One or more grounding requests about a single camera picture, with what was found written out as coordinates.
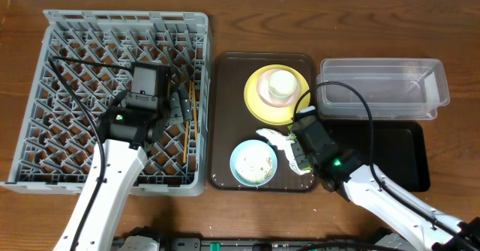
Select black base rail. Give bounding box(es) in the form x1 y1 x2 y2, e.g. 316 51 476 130
112 226 447 251

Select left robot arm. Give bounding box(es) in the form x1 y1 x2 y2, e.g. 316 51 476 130
54 91 170 250

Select dark brown serving tray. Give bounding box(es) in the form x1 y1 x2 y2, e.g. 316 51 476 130
208 52 319 193

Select black tray bin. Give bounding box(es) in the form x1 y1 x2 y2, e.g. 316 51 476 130
323 120 431 192

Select leftover rice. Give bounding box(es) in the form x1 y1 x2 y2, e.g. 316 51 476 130
235 145 273 184

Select wooden chopstick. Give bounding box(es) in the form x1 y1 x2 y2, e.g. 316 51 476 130
182 121 191 165
190 81 198 144

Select cream white cup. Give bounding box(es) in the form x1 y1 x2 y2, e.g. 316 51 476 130
268 70 297 100

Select pink bowl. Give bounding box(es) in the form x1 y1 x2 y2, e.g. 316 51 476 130
256 69 300 108

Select green snack wrapper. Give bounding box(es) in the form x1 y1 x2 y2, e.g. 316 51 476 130
287 125 312 175

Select white napkin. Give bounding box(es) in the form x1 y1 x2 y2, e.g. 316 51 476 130
256 128 293 169

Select light blue bowl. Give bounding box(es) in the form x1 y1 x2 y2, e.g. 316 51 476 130
229 139 278 187

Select yellow plate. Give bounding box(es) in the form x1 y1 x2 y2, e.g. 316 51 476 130
244 64 309 125

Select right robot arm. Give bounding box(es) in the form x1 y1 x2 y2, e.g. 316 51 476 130
292 130 479 250

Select clear plastic bin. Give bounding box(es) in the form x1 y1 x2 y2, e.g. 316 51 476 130
316 58 450 120

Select grey plastic dishwasher rack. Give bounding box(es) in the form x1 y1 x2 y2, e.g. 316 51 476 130
3 10 213 196

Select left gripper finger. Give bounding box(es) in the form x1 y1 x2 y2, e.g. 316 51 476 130
177 87 193 121
167 91 182 125

